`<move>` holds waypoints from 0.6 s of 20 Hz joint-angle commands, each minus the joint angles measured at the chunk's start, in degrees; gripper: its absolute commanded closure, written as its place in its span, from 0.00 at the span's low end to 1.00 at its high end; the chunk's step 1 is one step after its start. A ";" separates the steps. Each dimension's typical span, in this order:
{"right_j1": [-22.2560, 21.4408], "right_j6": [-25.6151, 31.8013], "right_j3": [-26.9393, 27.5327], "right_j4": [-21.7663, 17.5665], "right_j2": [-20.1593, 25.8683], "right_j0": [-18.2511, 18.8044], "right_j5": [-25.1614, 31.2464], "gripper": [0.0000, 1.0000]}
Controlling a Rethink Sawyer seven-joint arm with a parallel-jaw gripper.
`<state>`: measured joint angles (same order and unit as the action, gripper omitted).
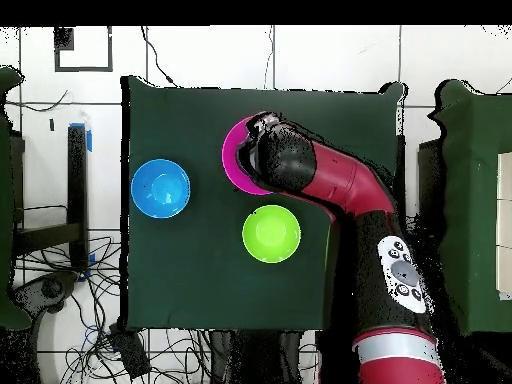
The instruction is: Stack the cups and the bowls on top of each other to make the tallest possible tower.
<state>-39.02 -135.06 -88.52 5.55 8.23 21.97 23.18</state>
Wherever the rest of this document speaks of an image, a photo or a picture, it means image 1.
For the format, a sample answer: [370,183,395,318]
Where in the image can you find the large pink bowl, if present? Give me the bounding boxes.
[221,114,275,196]

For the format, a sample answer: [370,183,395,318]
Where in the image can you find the lime green bowl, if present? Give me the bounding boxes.
[241,204,302,264]

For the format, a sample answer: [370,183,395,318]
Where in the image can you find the large light blue bowl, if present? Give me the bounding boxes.
[130,158,192,220]

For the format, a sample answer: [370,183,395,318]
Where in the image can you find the dark green tablecloth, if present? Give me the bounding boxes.
[120,75,407,335]

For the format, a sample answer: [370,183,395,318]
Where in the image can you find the black stand with blue tape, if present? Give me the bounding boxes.
[11,122,94,283]

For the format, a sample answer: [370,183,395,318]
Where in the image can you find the green cloth covered side table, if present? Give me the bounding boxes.
[0,65,32,332]
[427,79,512,335]

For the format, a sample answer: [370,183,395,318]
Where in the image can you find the black power brick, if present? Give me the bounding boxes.
[109,323,152,379]

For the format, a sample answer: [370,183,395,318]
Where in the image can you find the black floor cable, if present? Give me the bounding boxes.
[139,26,179,87]

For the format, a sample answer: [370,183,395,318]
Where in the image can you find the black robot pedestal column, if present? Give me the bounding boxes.
[209,329,317,384]

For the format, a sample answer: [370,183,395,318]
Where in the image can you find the tangle of black cables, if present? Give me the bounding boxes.
[15,235,211,384]

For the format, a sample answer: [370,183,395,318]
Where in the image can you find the black pedestal foot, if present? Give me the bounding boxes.
[9,271,79,317]

